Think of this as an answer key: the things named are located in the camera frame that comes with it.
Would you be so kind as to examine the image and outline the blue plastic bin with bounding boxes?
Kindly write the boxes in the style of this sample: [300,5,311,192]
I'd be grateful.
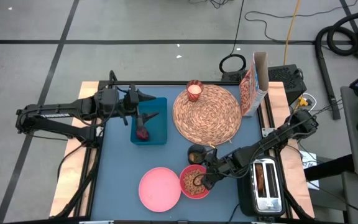
[130,96,168,146]

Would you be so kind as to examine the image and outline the yellow cable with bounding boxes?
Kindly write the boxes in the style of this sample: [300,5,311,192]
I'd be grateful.
[283,0,301,65]

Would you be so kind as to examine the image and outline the black mesh cup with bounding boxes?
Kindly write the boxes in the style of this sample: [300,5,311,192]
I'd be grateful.
[187,144,208,165]

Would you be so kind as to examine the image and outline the copper faceted cup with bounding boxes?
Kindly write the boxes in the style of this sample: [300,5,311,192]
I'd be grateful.
[186,80,204,103]

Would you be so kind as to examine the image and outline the black vacuum hose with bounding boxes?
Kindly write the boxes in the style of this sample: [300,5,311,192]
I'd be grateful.
[314,11,358,121]

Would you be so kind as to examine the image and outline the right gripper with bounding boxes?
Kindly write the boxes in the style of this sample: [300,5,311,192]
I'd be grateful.
[201,147,246,192]

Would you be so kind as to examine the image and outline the bagel half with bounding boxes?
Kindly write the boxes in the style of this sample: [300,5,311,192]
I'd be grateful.
[255,164,265,192]

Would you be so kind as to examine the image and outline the black toaster cord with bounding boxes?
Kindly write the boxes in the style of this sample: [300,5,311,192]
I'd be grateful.
[228,203,241,224]

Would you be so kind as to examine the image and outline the orange Cheerios cereal box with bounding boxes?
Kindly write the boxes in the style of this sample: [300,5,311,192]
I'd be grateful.
[239,51,271,118]

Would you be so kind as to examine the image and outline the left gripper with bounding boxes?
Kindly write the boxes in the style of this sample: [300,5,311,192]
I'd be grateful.
[122,83,160,132]

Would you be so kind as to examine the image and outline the white paper sheet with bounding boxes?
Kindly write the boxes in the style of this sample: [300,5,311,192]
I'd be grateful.
[298,151,319,190]

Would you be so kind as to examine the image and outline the red bowl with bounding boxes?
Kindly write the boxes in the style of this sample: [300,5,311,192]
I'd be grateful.
[179,164,211,200]

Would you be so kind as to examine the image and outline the black aluminium table frame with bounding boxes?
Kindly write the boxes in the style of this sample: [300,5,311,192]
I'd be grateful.
[54,70,307,224]

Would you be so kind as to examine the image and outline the wooden table side board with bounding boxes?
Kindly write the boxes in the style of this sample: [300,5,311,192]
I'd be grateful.
[48,81,102,218]
[261,81,316,218]

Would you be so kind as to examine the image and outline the pink plate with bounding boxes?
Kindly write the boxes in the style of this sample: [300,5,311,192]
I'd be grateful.
[138,167,182,213]

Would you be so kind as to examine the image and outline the black and chrome toaster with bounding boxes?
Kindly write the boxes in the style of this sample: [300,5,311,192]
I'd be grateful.
[236,155,286,218]

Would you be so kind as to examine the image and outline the round woven placemat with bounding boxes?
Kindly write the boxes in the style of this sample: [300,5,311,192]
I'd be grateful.
[172,83,242,147]

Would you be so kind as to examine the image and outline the black looped cable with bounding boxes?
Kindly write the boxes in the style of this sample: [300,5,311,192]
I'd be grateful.
[218,0,247,74]

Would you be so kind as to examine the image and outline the cereal heap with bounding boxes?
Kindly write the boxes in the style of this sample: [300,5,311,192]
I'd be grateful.
[183,169,207,195]

